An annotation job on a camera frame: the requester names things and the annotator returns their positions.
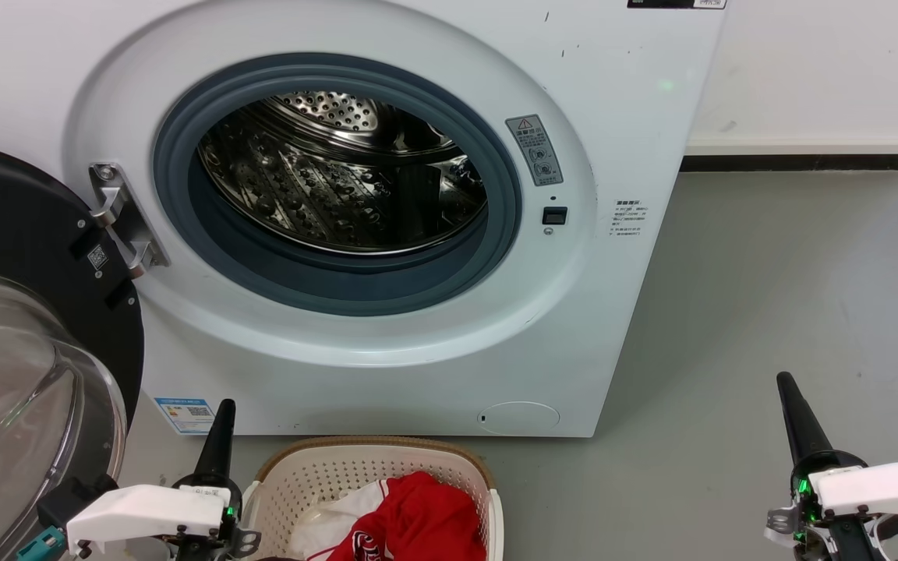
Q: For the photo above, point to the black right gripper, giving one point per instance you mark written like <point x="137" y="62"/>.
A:
<point x="831" y="538"/>

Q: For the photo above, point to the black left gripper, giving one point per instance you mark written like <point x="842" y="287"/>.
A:
<point x="235" y="510"/>

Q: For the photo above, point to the white garment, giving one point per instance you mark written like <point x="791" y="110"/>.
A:
<point x="332" y="522"/>

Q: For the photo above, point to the red jersey garment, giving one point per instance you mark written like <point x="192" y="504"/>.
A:
<point x="418" y="522"/>

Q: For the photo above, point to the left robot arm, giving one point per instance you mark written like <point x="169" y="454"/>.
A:
<point x="67" y="499"/>

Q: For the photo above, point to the cream perforated laundry basket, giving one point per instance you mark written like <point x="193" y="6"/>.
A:
<point x="316" y="475"/>

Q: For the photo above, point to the black glass washer door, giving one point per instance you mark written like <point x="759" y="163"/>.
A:
<point x="20" y="374"/>

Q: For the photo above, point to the silver metal door hinge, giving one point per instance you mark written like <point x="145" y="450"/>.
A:
<point x="125" y="222"/>

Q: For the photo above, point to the stainless steel washing machine drum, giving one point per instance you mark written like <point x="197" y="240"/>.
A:
<point x="324" y="179"/>

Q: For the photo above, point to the blue energy label sticker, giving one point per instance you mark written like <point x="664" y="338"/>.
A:
<point x="184" y="415"/>

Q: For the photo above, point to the small QR sticker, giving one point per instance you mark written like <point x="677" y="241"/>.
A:
<point x="98" y="257"/>

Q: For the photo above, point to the white front-load washing machine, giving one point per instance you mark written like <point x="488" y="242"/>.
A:
<point x="433" y="343"/>

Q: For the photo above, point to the black baseboard strip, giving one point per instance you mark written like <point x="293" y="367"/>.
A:
<point x="800" y="163"/>

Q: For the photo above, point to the printed text notice label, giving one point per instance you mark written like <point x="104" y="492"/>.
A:
<point x="628" y="218"/>

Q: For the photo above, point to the round white filter cover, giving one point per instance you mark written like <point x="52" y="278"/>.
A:
<point x="519" y="418"/>

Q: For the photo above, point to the black door latch socket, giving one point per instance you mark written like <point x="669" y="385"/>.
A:
<point x="554" y="215"/>

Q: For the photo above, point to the grey warning sticker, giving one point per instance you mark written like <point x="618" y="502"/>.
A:
<point x="535" y="149"/>

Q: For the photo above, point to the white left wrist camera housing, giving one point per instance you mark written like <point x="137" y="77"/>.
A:
<point x="145" y="506"/>

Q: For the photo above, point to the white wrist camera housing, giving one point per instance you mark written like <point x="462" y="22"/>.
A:
<point x="145" y="506"/>
<point x="878" y="487"/>

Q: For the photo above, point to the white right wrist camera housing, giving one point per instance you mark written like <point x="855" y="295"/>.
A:
<point x="878" y="487"/>

